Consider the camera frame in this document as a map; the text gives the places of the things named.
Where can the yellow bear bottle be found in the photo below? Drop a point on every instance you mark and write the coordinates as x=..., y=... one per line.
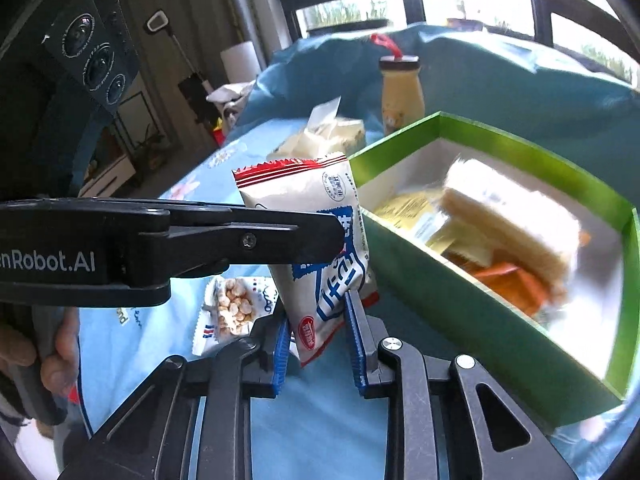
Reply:
x=402, y=96

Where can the blue floral bedsheet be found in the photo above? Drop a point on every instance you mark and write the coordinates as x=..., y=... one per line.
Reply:
x=319, y=428

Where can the red box on floor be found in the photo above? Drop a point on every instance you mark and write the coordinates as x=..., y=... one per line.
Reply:
x=218, y=133

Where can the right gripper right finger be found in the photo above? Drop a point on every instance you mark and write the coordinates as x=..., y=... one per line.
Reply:
x=446, y=419

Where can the white paper roll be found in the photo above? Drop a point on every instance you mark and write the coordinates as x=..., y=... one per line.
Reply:
x=241, y=63

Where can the green cardboard box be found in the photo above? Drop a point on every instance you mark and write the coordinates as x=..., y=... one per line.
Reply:
x=567, y=363

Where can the tissue pack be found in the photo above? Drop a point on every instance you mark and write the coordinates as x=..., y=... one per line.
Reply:
x=326, y=132

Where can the orange snack packet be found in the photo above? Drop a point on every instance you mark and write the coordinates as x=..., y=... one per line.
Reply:
x=528, y=271

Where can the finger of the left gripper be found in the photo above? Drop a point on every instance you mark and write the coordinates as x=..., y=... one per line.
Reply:
x=206, y=238

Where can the yellow snack bag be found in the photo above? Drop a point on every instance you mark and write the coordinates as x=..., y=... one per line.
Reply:
x=418, y=214

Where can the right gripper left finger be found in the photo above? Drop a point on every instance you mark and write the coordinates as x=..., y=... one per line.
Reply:
x=191, y=410

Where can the person's left hand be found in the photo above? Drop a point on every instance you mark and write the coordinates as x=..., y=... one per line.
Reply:
x=60, y=370

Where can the white red blue snack bag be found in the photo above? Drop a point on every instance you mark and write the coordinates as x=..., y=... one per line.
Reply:
x=313, y=294

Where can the peanut snack packet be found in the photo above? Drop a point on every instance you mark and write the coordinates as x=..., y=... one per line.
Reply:
x=230, y=308

